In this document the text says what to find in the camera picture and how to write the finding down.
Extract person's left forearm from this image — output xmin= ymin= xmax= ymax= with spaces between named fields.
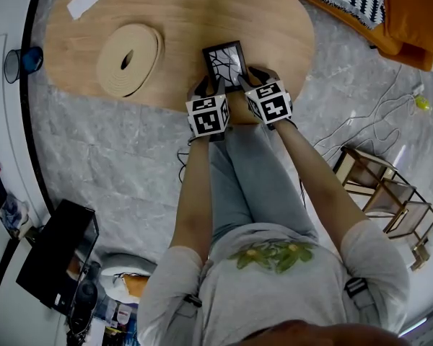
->
xmin=168 ymin=131 xmax=217 ymax=251

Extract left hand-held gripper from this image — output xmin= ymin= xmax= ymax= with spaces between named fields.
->
xmin=185 ymin=76 xmax=232 ymax=143

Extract black cable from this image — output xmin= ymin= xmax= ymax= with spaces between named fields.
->
xmin=176 ymin=135 xmax=198 ymax=184

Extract beige foam strip roll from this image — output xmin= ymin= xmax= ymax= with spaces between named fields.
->
xmin=96 ymin=23 xmax=166 ymax=99

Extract black mesh waste bin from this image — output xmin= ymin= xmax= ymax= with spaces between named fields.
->
xmin=4 ymin=45 xmax=45 ymax=84

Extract person's right forearm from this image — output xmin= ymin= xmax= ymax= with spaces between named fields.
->
xmin=273 ymin=119 xmax=369 ymax=248

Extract person's grey jeans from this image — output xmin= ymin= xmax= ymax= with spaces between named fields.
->
xmin=208 ymin=123 xmax=320 ymax=248

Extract yellow green ball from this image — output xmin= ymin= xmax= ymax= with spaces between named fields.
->
xmin=414 ymin=94 xmax=432 ymax=112

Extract black clip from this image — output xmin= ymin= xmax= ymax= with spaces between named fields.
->
xmin=183 ymin=293 xmax=204 ymax=309

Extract dark picture frame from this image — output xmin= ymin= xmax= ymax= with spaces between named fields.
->
xmin=201 ymin=40 xmax=250 ymax=94

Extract white cable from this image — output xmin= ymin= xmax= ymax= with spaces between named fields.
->
xmin=312 ymin=65 xmax=425 ymax=158

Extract person's grey printed shirt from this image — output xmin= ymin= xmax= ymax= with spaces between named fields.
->
xmin=136 ymin=218 xmax=411 ymax=346

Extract orange sofa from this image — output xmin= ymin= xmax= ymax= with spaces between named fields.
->
xmin=274 ymin=0 xmax=433 ymax=73

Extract black box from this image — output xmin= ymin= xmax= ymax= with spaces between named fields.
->
xmin=15 ymin=199 xmax=100 ymax=316

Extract black device on stand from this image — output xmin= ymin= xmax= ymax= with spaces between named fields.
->
xmin=66 ymin=260 xmax=102 ymax=333

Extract black shoulder strap buckle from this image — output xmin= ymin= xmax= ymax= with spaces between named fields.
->
xmin=344 ymin=277 xmax=369 ymax=298

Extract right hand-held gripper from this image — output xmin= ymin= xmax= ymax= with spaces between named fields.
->
xmin=237 ymin=66 xmax=298 ymax=132

